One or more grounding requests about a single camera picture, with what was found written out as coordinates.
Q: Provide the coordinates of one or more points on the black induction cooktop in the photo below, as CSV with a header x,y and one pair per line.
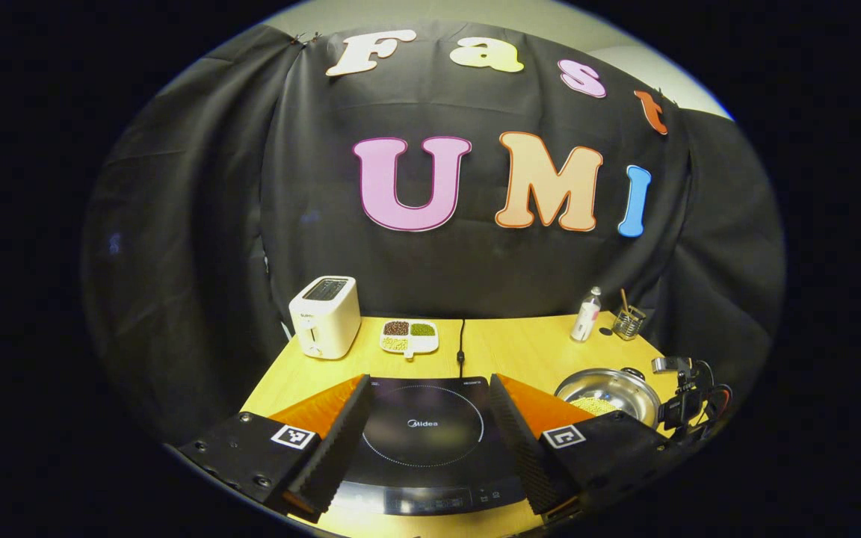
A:
x,y
423,463

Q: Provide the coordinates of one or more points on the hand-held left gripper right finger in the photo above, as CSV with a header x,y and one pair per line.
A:
x,y
524,456

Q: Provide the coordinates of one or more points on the wooden stick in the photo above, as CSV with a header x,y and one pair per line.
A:
x,y
624,300

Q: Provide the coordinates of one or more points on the white divided dish with beans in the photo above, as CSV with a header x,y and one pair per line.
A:
x,y
408,338

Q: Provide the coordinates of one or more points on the black backdrop cloth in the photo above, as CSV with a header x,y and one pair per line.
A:
x,y
475,261

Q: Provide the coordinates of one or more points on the white plastic bottle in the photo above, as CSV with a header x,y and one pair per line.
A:
x,y
586,317

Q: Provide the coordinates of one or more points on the white toaster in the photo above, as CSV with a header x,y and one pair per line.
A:
x,y
329,321

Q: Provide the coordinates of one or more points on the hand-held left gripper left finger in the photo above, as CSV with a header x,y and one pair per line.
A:
x,y
337,456

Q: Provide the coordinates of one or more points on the clear glass cup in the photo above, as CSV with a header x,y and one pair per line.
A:
x,y
628,325

